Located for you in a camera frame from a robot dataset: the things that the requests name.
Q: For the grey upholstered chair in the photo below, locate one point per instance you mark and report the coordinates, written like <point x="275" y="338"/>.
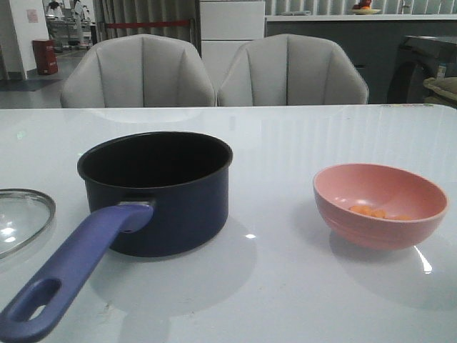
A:
<point x="137" y="71"/>
<point x="291" y="70"/>

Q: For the dark metal appliance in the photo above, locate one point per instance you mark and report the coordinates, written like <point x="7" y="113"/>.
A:
<point x="419" y="58"/>

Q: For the beige cushion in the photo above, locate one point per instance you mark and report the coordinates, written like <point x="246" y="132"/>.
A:
<point x="441" y="91"/>

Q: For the left grey upholstered chair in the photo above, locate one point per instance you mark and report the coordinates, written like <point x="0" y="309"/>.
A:
<point x="137" y="71"/>

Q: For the orange ham slices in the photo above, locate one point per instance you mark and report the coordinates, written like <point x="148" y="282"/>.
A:
<point x="377" y="213"/>

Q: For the fruit plate on counter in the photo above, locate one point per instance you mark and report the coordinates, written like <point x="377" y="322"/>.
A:
<point x="364" y="7"/>

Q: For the red bin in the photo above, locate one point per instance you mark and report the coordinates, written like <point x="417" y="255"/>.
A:
<point x="45" y="57"/>

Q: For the right grey upholstered chair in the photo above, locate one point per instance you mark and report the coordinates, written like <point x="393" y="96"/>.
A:
<point x="291" y="70"/>

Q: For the pink bowl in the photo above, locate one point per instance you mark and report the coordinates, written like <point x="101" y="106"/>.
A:
<point x="397" y="191"/>

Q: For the grey counter with white top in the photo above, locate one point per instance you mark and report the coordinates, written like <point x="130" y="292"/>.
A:
<point x="370" y="41"/>

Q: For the dark blue saucepan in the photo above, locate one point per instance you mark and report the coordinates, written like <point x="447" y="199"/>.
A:
<point x="151" y="194"/>

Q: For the glass pot lid blue knob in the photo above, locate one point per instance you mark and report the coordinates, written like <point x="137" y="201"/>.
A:
<point x="25" y="214"/>

